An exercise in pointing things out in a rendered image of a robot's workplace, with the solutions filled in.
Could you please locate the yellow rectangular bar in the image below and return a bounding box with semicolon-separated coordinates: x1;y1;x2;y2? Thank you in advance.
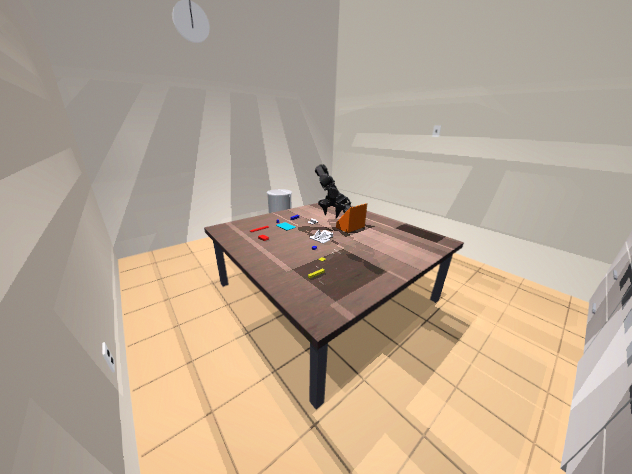
308;269;325;278

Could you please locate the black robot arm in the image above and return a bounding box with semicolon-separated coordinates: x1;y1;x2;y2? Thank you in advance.
315;164;351;214

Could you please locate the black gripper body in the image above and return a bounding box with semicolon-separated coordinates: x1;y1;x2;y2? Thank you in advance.
318;195;345;210

